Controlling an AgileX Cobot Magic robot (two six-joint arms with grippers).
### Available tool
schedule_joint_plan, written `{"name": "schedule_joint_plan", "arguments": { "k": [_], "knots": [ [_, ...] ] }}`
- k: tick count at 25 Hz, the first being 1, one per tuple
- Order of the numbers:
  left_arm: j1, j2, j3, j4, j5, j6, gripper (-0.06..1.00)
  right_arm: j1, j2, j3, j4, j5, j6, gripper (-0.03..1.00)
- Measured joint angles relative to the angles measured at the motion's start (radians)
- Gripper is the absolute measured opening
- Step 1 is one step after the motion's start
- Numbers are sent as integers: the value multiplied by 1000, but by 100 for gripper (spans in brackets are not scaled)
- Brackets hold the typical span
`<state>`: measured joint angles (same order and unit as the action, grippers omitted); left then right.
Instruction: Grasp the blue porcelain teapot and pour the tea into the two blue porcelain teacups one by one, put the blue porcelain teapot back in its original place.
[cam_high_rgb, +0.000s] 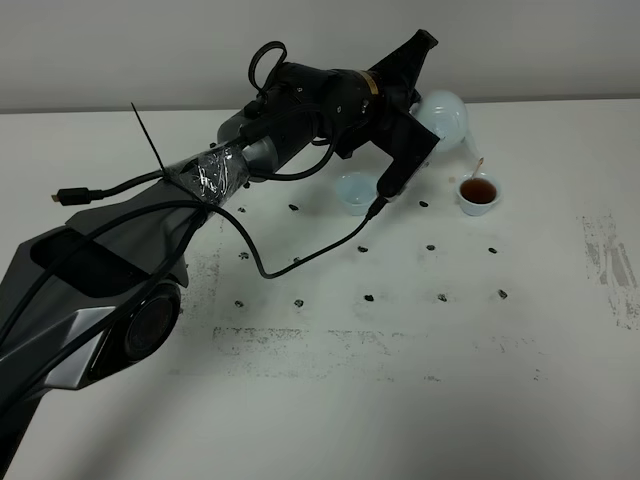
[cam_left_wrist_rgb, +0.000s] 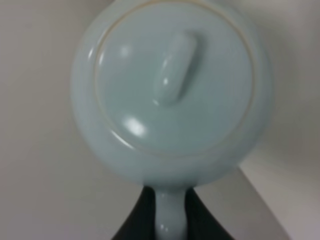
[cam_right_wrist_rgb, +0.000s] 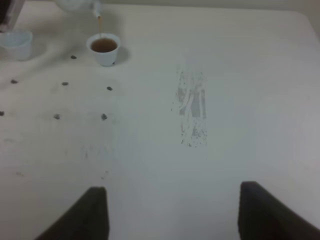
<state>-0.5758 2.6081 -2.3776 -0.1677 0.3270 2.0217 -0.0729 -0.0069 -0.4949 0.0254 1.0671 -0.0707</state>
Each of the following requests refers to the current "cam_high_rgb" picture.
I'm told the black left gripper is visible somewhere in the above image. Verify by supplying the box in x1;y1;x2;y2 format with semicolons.
336;29;439;159

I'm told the light blue porcelain teapot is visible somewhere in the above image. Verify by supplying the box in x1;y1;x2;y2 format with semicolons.
411;90;484;178

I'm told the left light blue teacup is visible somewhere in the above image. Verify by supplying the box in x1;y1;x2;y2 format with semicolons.
335;172;377;217

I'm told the light blue teacup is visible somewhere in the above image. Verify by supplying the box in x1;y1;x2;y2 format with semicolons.
335;172;377;217
455;172;502;217

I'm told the right light blue teacup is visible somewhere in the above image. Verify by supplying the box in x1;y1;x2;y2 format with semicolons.
455;172;502;217

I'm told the black zip tie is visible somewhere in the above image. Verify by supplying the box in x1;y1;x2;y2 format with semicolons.
130;102;169;181

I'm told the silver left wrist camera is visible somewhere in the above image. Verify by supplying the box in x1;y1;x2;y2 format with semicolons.
373;111;440;200

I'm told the loose black cable plug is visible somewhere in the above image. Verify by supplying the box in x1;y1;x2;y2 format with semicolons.
51;186;132;206

